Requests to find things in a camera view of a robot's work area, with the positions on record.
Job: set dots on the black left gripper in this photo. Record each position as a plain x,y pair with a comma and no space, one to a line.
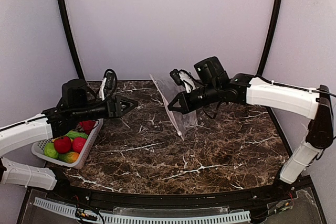
115,107

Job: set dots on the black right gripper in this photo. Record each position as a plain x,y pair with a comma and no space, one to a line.
188,101

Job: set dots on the clear zip top bag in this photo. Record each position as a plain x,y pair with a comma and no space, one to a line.
169,87

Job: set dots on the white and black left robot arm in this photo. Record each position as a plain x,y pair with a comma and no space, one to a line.
73,107

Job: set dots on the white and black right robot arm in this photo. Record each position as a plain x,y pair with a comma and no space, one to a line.
215,86

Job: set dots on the red toy fruit right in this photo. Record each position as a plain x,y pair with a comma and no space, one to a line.
87,126

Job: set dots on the red toy fruit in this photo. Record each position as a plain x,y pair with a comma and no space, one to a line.
78,144
87,126

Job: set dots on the red toy fruit front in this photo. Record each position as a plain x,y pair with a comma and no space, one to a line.
78,144

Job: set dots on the red toy tomato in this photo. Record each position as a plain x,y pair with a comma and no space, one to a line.
63,144

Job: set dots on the green orange toy mango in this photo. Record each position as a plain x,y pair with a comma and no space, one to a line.
69,157

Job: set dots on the white plastic basket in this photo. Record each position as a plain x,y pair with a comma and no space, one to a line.
38,147

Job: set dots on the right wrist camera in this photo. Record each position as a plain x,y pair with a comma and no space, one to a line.
183,78

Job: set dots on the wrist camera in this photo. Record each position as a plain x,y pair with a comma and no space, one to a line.
108,84
183,78

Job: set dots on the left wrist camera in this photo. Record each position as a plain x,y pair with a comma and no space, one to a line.
108,84

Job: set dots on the white slotted cable duct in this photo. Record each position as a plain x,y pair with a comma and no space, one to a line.
130,216

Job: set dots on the black front rail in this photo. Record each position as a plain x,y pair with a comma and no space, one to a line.
193,189

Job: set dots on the black left frame post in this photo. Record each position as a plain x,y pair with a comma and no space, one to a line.
70,38

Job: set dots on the black frame post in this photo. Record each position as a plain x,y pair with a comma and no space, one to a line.
269,37
70,38

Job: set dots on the black right frame post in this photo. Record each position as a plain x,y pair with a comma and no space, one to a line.
269,37

